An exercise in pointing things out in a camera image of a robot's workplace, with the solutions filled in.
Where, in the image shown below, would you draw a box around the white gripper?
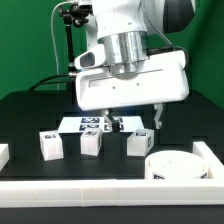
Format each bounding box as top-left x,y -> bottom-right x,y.
76,50 -> 189,132

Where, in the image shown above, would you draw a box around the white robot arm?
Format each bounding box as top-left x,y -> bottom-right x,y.
75,0 -> 196,132

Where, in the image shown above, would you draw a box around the white sheet with tags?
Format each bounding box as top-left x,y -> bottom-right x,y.
58,116 -> 144,134

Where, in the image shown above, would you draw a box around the white block at left edge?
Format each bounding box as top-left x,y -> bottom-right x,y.
0,144 -> 9,171

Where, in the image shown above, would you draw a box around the black cables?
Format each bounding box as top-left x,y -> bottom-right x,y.
28,73 -> 78,92

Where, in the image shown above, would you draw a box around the white obstacle wall frame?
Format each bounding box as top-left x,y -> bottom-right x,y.
0,141 -> 224,208

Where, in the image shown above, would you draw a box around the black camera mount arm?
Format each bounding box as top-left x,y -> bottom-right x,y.
58,3 -> 93,96

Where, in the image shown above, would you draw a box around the white cable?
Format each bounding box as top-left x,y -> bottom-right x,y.
50,0 -> 79,91

